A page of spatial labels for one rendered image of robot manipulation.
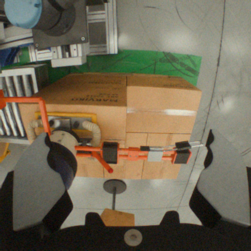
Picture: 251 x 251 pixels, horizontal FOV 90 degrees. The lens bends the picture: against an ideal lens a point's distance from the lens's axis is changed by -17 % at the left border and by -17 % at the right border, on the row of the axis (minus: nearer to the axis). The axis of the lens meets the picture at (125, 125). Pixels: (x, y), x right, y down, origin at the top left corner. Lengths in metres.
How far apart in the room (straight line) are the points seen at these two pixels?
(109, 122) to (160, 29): 1.17
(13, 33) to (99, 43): 0.80
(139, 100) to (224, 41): 1.24
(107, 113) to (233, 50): 1.65
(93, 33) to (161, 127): 1.01
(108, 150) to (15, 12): 0.60
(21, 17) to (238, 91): 2.16
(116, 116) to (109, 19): 0.91
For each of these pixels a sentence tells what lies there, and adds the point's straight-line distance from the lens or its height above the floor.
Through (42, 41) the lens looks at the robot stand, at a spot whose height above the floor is 1.04.
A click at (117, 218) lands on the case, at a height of 0.73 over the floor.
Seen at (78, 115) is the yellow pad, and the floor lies 0.96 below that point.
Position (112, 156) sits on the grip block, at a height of 1.09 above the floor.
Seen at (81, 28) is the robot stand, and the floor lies 1.04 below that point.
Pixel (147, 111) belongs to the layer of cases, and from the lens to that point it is 1.20.
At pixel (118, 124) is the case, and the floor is 0.94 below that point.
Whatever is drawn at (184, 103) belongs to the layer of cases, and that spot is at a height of 0.54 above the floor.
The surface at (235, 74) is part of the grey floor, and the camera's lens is 2.11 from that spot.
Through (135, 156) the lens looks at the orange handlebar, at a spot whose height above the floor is 1.09.
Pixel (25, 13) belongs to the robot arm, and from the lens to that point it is 0.44.
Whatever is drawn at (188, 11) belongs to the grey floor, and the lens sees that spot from 1.79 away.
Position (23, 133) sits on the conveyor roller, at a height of 0.54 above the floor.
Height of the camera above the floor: 1.63
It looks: 61 degrees down
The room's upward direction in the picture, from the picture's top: 180 degrees counter-clockwise
